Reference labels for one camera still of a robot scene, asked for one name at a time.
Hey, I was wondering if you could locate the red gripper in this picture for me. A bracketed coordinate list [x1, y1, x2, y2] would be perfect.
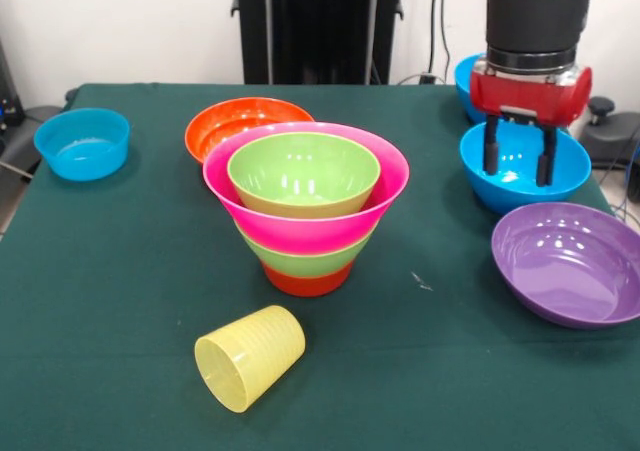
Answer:
[468, 55, 594, 188]

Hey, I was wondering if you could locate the green bowl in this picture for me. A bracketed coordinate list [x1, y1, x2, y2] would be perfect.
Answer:
[227, 132, 382, 220]
[234, 219, 380, 277]

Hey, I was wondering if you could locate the large pink bowl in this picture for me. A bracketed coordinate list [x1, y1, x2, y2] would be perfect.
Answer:
[202, 121, 411, 256]

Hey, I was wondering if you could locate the small orange bowl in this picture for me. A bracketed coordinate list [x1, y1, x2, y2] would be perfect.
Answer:
[261, 260, 355, 298]

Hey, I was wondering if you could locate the yellow plastic cup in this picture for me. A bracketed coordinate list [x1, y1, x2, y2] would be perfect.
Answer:
[194, 304, 307, 414]

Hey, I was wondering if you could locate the large blue bowl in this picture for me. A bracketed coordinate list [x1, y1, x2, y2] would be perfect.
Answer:
[453, 53, 490, 125]
[458, 118, 592, 216]

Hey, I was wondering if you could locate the black stand with knob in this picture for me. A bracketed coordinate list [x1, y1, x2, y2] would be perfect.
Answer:
[579, 95, 640, 165]

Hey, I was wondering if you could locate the purple bowl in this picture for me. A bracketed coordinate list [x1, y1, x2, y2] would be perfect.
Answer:
[490, 201, 640, 330]

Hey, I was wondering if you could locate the large orange-red bowl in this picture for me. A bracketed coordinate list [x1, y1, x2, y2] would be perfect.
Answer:
[184, 97, 316, 167]

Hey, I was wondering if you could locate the dark green tablecloth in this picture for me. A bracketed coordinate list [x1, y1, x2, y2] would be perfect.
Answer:
[0, 81, 640, 451]

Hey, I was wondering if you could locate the small blue bowl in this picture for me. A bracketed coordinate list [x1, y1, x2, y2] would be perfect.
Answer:
[33, 108, 131, 181]

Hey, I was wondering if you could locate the black equipment box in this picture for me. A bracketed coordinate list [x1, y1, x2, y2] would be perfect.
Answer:
[0, 40, 26, 127]

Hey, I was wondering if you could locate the black hanging cable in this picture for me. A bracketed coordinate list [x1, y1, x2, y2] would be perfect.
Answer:
[399, 0, 453, 86]

